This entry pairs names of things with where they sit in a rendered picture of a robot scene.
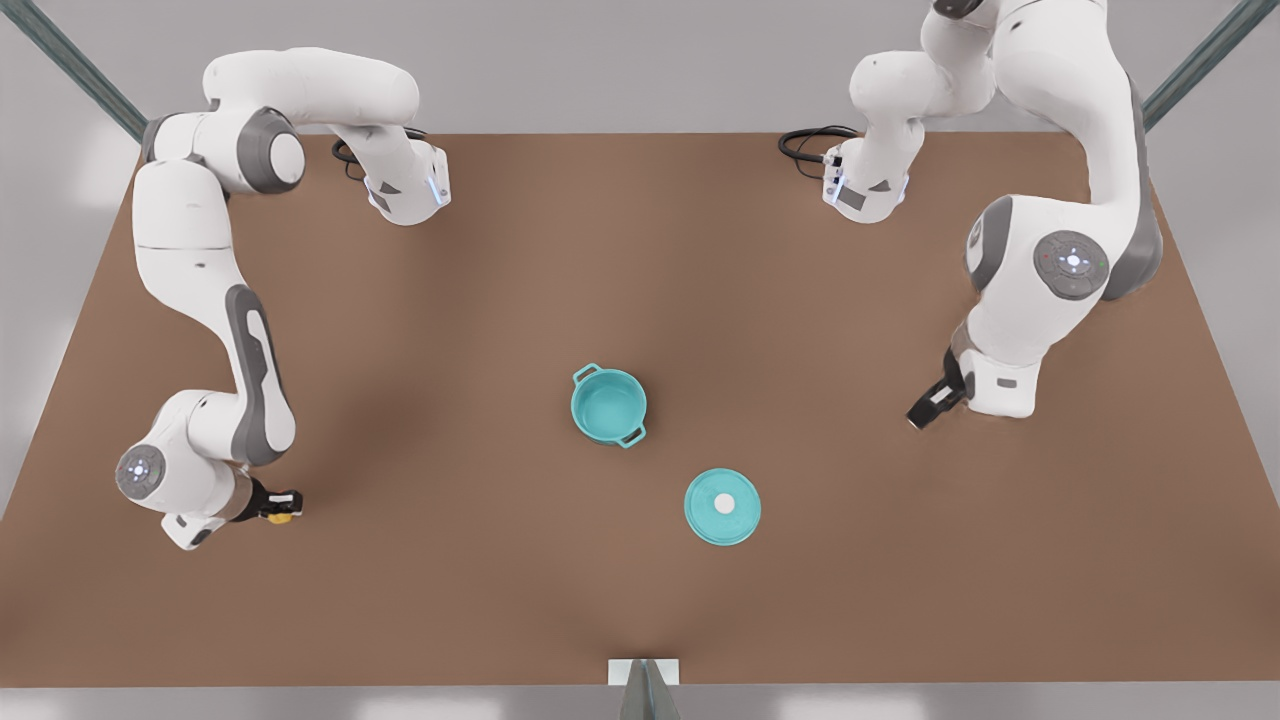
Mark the teal pot lid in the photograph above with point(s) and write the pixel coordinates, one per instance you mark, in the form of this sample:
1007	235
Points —
722	506

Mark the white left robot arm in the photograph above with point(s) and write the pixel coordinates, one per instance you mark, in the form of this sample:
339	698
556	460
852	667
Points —
1060	170

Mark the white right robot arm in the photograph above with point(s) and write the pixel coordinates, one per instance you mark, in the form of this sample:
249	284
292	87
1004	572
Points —
250	370

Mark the teal pot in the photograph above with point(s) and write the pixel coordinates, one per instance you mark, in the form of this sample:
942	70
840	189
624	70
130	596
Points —
609	405

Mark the silver frame post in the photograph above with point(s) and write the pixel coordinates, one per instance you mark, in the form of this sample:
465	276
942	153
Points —
75	65
1200	62
647	690

